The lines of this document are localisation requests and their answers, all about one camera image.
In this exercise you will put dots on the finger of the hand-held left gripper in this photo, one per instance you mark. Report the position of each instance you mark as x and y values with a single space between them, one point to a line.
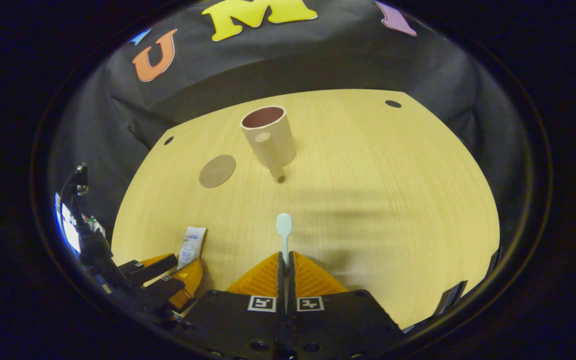
188 285
153 266

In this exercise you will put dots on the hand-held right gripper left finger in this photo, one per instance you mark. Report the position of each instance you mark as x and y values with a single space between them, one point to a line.
238 325

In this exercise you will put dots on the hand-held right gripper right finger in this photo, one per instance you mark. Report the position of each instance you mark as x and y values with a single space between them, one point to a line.
338 325

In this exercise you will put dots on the white toothpaste tube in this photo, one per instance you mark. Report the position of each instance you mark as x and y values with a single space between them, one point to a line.
191 245

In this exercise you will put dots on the white toothbrush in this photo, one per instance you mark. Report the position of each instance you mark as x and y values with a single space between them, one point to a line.
284 227

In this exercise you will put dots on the brown round coaster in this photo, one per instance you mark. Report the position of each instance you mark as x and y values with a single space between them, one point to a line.
217 171

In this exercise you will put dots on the beige cup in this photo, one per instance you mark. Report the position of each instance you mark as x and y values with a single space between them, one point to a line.
270 137

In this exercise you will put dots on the bright white panel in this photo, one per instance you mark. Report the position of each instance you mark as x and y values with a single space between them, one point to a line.
68 227

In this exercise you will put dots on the black backdrop cloth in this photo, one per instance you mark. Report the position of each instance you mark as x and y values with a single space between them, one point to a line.
318 60

